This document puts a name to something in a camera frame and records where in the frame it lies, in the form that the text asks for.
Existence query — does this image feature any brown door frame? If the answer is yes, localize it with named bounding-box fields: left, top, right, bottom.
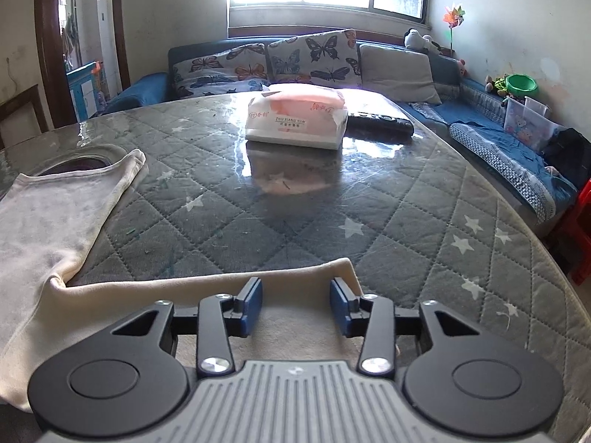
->
left=34, top=0, right=132, bottom=127

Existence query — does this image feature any butterfly print cushion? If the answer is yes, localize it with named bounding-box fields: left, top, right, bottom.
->
left=173, top=42, right=269, bottom=99
left=267, top=29, right=363, bottom=88

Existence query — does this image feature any blue patterned sofa cover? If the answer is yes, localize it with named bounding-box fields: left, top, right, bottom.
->
left=450, top=97, right=580, bottom=224

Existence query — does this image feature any panda plush toy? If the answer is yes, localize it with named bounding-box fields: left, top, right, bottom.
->
left=404, top=28, right=439, bottom=54

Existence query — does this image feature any blue corner sofa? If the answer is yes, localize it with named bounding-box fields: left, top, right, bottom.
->
left=90, top=29, right=580, bottom=236

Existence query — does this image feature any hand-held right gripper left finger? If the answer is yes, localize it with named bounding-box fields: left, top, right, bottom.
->
left=110, top=277, right=264, bottom=376

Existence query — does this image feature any green plastic basin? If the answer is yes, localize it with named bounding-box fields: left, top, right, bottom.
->
left=504, top=74, right=541, bottom=97

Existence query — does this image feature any small clear plastic container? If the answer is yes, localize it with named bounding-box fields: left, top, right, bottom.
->
left=524, top=96, right=551, bottom=118

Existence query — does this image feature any colourful pinwheel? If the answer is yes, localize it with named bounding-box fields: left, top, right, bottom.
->
left=442, top=6, right=466, bottom=56

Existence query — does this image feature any black remote control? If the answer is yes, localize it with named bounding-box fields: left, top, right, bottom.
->
left=346, top=108, right=415, bottom=138

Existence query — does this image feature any grey cushion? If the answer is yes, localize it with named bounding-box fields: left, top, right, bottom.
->
left=359, top=44, right=443, bottom=105

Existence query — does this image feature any clear printed storage box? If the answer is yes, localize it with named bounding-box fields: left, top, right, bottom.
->
left=503, top=97, right=559, bottom=151

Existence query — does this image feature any black built-in induction cooker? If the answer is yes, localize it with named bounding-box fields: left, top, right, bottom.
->
left=32, top=145, right=125, bottom=176

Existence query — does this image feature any blue cabinet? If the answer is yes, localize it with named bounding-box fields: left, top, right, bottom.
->
left=67, top=60, right=105, bottom=121

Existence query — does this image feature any pink white tissue pack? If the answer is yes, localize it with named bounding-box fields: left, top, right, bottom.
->
left=245, top=85, right=349, bottom=150

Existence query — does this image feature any stack of red plastic stools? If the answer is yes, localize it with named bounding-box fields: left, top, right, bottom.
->
left=545, top=178, right=591, bottom=287

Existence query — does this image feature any black backpack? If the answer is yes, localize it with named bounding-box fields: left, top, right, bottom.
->
left=542, top=128, right=591, bottom=183

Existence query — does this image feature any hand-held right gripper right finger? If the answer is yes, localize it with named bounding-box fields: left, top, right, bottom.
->
left=329, top=278, right=482, bottom=375

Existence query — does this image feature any cream cloth garment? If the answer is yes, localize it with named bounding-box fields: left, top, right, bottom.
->
left=0, top=148, right=365, bottom=413

